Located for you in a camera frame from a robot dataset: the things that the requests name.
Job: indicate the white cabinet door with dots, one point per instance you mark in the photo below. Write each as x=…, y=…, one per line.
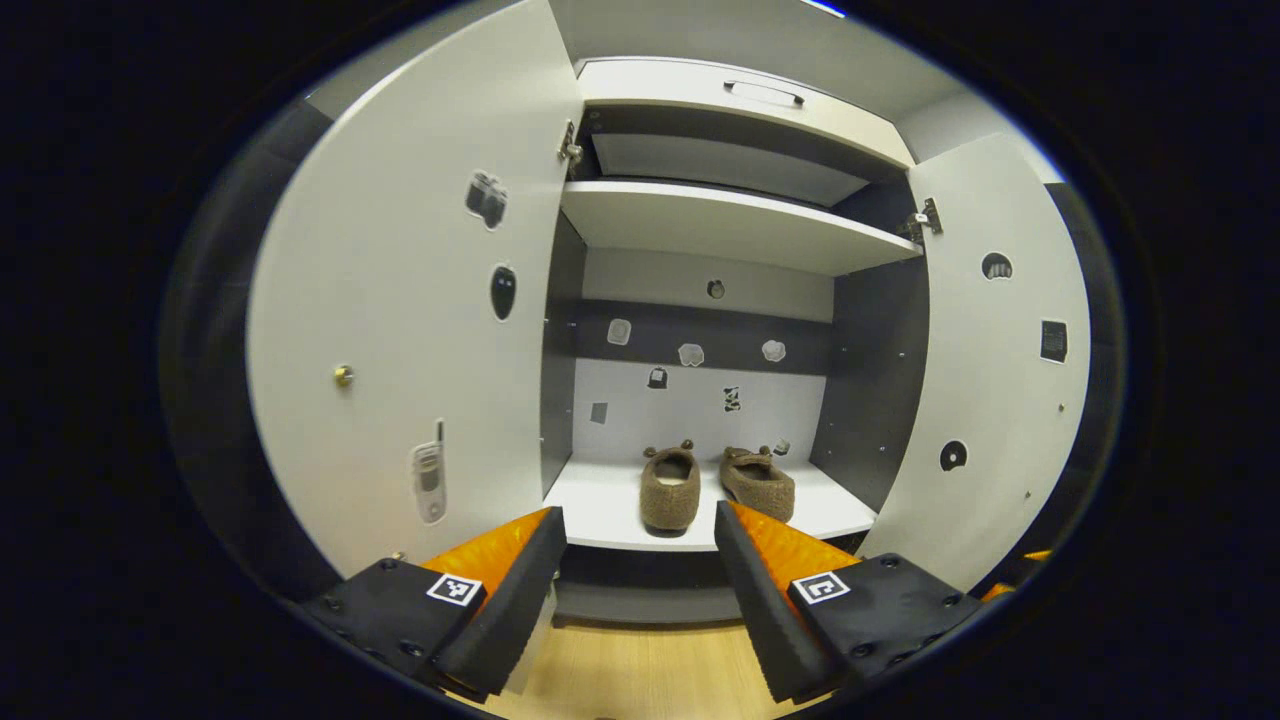
x=1000, y=400
x=400, y=300

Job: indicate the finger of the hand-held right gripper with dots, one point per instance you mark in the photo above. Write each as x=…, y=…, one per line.
x=996, y=592
x=1036, y=554

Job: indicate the metal door hinge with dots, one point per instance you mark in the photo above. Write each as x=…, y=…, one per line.
x=570, y=150
x=928, y=215

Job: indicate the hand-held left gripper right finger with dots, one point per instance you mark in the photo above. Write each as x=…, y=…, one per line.
x=760, y=610

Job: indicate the brown fuzzy shoe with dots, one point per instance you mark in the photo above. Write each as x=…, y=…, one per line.
x=668, y=500
x=765, y=488

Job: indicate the white shoe cabinet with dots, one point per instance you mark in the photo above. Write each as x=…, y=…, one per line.
x=720, y=225

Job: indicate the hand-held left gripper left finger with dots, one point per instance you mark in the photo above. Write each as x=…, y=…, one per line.
x=515, y=610

